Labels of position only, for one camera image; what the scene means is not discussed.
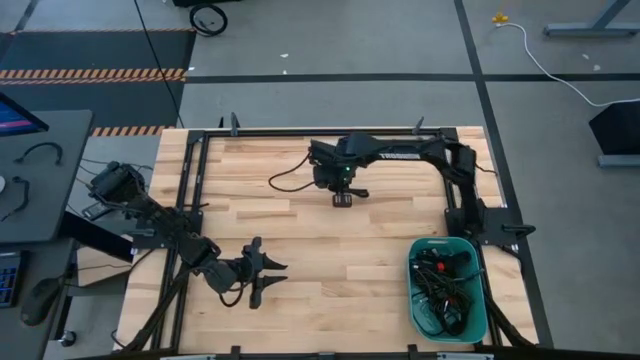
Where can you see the yellow plug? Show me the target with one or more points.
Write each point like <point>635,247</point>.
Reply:
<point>500,19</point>

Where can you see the grey desk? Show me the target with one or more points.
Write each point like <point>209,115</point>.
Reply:
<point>50,200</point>

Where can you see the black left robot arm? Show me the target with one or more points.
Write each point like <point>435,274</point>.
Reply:
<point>170,225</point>

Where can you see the teal plastic bin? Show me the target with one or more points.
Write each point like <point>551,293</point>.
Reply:
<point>481,320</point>

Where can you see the black caster wheel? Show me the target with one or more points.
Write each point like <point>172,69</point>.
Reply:
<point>67,339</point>

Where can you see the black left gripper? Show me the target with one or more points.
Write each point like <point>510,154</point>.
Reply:
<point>254,275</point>

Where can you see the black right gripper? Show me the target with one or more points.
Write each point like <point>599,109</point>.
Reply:
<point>335,175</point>

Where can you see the black desk panel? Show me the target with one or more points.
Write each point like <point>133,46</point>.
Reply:
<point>617,130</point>

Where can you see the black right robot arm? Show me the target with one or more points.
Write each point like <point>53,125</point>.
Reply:
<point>400,149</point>

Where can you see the grey desk foot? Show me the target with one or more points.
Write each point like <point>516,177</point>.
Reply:
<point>590,29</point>
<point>620,160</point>

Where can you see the black keyboard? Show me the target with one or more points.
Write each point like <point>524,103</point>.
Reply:
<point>9,280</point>

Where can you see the black computer mouse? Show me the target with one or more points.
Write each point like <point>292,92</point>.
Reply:
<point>40,300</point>

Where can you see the black hazard-striped floor mat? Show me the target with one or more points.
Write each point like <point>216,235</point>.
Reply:
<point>100,52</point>

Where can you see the computer monitor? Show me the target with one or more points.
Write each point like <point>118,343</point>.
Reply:
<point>17,120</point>

